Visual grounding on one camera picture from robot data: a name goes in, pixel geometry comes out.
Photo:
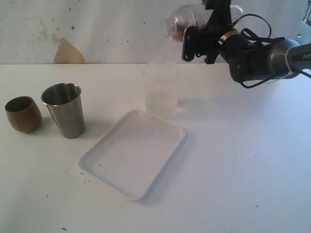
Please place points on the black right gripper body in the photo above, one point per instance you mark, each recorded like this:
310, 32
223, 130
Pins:
209, 36

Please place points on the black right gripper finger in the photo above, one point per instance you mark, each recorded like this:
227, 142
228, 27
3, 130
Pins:
221, 14

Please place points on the clear plastic measuring cup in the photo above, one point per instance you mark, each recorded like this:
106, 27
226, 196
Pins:
202, 15

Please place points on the brown cereal contents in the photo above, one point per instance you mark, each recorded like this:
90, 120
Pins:
177, 34

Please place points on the stainless steel cup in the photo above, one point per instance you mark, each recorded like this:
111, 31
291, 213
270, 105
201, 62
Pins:
63, 101

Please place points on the brown wooden cup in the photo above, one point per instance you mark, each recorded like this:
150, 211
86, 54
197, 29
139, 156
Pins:
23, 114

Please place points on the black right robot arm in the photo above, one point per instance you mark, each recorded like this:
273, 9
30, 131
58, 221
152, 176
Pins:
250, 57

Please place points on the translucent plastic container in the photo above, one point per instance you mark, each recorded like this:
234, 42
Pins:
161, 85

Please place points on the white plastic tray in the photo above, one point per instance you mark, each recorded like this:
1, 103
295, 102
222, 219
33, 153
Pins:
129, 157

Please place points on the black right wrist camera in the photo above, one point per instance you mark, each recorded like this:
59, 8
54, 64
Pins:
192, 44

